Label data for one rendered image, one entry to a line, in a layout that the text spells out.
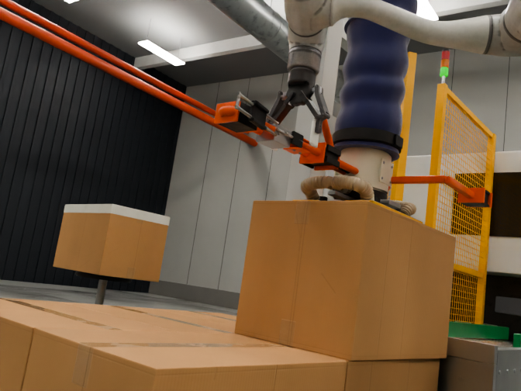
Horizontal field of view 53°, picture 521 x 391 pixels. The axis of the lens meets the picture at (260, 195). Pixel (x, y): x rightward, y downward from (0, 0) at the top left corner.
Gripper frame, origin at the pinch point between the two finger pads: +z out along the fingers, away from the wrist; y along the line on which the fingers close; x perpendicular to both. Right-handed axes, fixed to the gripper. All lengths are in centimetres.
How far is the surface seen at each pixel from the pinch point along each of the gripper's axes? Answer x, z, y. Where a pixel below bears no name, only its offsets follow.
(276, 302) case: -10.7, 42.3, 7.1
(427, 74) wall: -918, -462, 400
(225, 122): 24.3, 1.8, 1.5
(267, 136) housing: 10.3, 1.2, 0.1
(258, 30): -471, -371, 491
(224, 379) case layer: 34, 56, -19
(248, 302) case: -10.7, 43.8, 17.4
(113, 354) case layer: 50, 53, -8
